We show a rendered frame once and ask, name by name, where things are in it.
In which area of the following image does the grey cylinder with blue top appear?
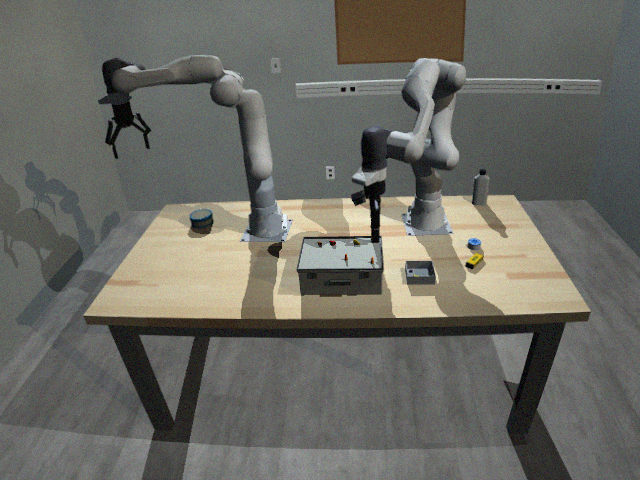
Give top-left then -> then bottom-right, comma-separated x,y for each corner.
468,238 -> 481,250

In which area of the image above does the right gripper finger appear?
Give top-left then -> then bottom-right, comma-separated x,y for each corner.
105,120 -> 125,159
127,113 -> 151,149

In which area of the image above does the grey bottle with black cap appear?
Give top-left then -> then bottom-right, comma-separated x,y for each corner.
472,169 -> 490,206

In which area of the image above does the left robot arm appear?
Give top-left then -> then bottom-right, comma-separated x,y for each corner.
352,58 -> 466,231

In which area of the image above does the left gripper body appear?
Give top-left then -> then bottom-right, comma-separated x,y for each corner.
364,180 -> 385,207

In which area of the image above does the yellow pocket level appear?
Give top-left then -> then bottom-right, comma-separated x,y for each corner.
466,253 -> 484,269

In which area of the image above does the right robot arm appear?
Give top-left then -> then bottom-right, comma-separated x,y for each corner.
98,55 -> 287,238

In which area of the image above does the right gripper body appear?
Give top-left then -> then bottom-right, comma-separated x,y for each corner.
112,101 -> 134,128

